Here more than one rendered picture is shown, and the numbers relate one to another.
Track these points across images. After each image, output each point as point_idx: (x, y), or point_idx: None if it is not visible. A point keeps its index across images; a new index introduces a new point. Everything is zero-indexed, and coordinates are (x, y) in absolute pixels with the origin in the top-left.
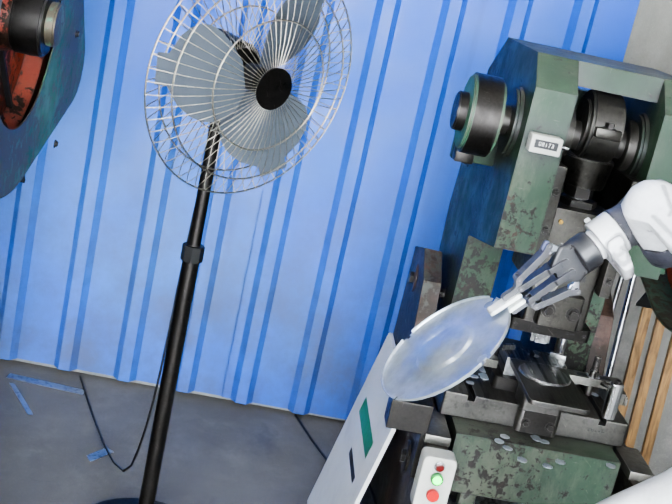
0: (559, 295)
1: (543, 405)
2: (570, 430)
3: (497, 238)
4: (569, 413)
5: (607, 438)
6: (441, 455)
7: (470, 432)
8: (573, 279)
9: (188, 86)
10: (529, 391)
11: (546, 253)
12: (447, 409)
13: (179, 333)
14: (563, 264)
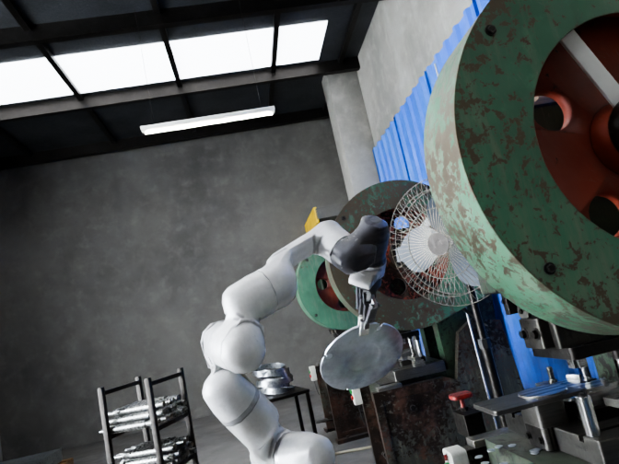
0: (367, 311)
1: (477, 408)
2: (567, 446)
3: (481, 287)
4: (560, 428)
5: (591, 457)
6: (450, 449)
7: (495, 440)
8: (367, 298)
9: (403, 258)
10: (489, 400)
11: (356, 286)
12: (508, 425)
13: (493, 392)
14: (359, 290)
